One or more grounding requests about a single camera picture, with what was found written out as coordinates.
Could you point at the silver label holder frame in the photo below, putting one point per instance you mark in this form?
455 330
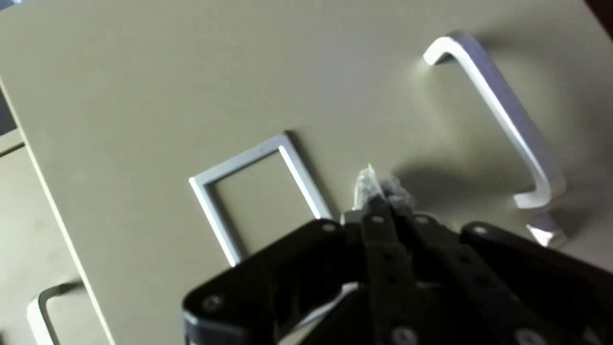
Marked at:
212 192

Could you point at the small silver triangular tab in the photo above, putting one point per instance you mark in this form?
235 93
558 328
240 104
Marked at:
547 231

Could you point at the grey file cabinet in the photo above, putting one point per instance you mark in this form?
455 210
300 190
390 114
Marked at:
39 242

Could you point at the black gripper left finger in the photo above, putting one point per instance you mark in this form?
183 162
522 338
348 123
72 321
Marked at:
275 288

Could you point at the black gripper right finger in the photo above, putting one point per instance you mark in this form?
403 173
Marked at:
510 281

